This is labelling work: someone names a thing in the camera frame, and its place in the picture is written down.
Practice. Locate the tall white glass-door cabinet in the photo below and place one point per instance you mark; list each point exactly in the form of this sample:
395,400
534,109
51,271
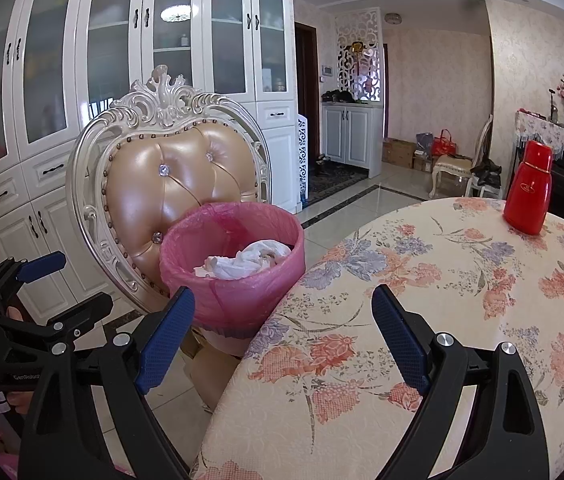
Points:
112,60

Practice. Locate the cardboard box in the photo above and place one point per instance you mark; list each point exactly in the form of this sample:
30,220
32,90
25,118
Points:
399,152

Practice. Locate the red bag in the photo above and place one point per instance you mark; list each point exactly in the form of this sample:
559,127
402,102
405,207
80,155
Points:
444,145

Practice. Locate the red thermos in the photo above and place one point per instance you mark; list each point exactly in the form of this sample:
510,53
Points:
529,190

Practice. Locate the pink trash bin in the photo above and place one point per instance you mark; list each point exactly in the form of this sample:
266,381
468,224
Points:
232,305

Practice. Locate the beige leather carved chair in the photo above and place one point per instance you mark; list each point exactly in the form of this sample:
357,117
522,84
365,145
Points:
177,170

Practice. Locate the black bag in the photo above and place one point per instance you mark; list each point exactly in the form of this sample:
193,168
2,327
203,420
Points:
487,172

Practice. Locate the round ceiling lamp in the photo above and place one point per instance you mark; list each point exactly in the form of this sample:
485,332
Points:
392,18

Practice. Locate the low white cabinet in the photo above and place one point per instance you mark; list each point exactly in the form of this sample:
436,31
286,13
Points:
352,135

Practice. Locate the white lattice stand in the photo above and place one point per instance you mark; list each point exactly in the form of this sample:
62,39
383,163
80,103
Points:
302,160

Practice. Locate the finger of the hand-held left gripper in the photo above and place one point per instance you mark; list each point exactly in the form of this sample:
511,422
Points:
42,265
84,312

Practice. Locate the dark wooden door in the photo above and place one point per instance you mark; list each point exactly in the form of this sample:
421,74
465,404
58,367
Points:
307,85

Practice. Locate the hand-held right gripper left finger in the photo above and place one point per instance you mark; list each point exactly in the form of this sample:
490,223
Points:
164,345

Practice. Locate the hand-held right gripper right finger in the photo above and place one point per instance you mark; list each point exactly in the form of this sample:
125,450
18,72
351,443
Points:
402,340

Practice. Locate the floral fringed piano cover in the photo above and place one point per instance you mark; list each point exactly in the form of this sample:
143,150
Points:
557,140

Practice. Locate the cream cushioned chair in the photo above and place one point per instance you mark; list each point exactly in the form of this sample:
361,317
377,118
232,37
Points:
457,160

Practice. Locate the small white lattice screen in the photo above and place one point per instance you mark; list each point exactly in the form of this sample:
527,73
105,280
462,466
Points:
359,55

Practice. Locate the dark patterned rug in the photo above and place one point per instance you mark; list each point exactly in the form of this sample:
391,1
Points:
332,182

